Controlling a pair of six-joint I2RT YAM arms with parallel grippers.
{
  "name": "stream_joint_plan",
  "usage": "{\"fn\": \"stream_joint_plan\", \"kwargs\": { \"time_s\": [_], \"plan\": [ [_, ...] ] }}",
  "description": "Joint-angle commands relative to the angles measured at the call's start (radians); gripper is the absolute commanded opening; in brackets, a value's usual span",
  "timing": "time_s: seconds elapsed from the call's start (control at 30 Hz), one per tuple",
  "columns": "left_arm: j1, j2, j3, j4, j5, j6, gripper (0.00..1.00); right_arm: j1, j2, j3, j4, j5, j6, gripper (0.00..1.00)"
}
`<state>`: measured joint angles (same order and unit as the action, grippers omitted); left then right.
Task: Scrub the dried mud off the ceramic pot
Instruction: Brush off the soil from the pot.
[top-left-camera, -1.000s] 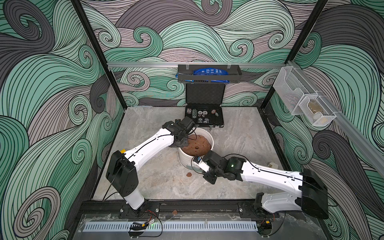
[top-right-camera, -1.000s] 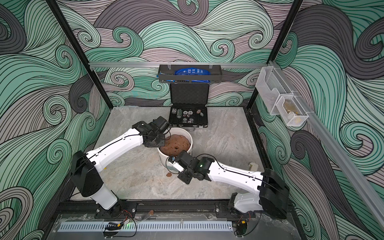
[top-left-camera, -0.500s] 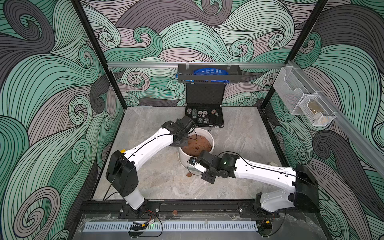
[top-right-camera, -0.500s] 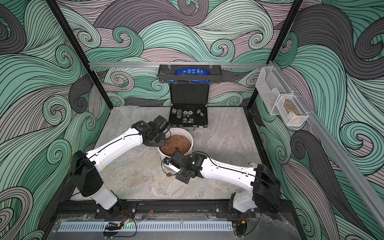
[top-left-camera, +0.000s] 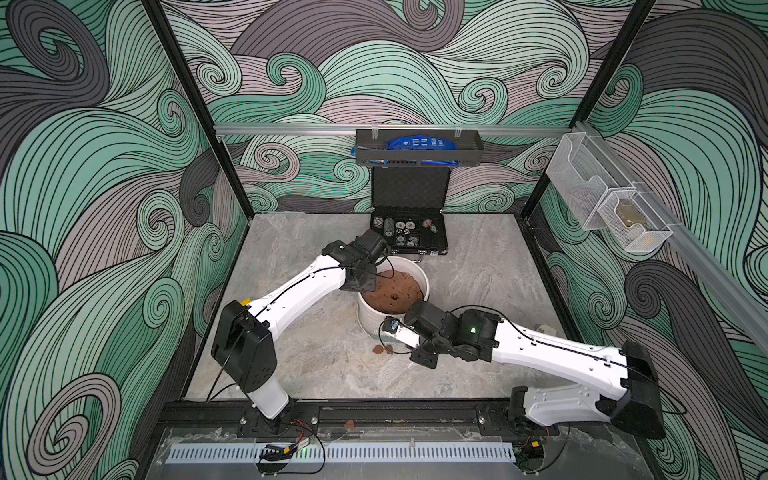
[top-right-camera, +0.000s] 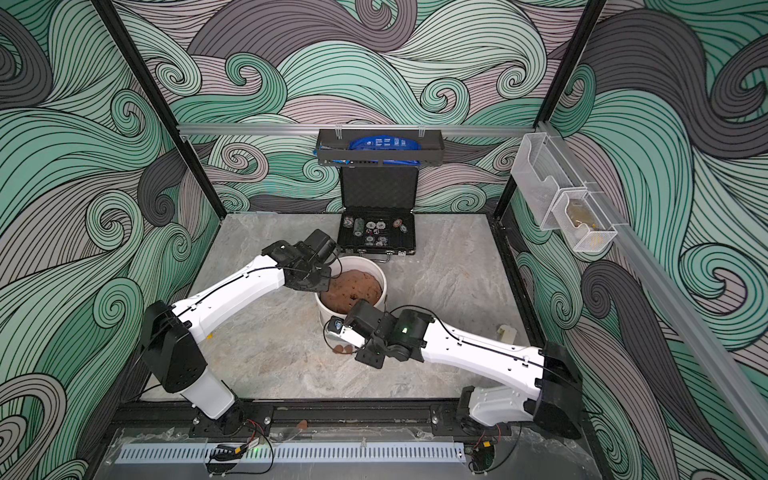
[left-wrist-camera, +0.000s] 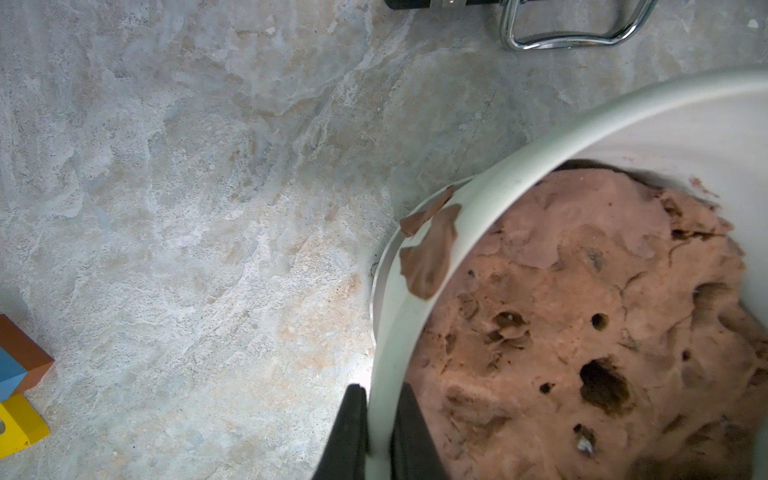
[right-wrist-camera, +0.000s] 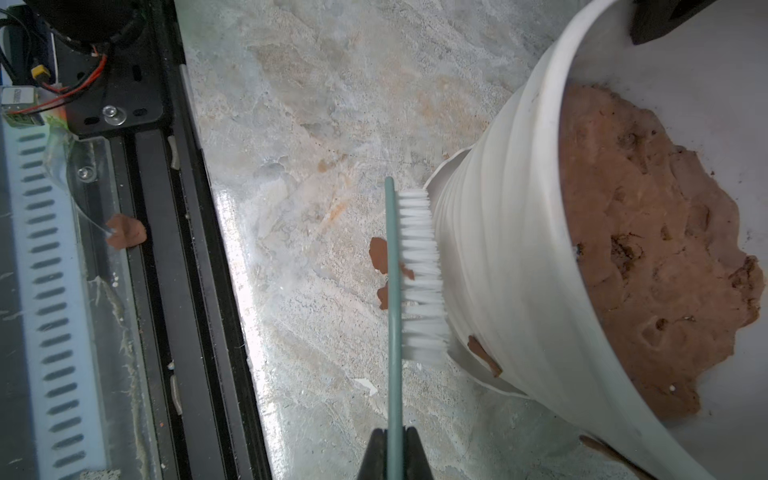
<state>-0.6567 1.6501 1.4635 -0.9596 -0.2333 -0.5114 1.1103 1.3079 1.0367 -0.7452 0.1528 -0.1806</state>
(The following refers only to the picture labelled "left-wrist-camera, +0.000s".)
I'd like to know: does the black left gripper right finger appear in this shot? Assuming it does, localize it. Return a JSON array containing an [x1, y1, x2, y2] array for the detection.
[[391, 383, 449, 480]]

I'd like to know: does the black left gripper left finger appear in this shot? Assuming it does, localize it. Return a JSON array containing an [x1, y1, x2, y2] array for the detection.
[[312, 384, 368, 480]]

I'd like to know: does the white ceramic pot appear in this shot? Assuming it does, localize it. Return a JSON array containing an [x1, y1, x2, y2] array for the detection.
[[365, 67, 767, 479]]

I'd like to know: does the brown mud in pot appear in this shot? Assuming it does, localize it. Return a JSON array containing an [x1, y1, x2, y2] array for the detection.
[[406, 169, 767, 479]]

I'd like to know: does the yellow toy block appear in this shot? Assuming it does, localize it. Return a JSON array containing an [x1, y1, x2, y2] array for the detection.
[[0, 395, 50, 458]]

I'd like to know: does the brown blue toy block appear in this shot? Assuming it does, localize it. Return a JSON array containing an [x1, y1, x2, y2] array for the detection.
[[0, 315, 54, 401]]

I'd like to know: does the black poker chip case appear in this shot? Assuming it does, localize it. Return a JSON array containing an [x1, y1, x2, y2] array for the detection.
[[365, 1, 670, 61]]

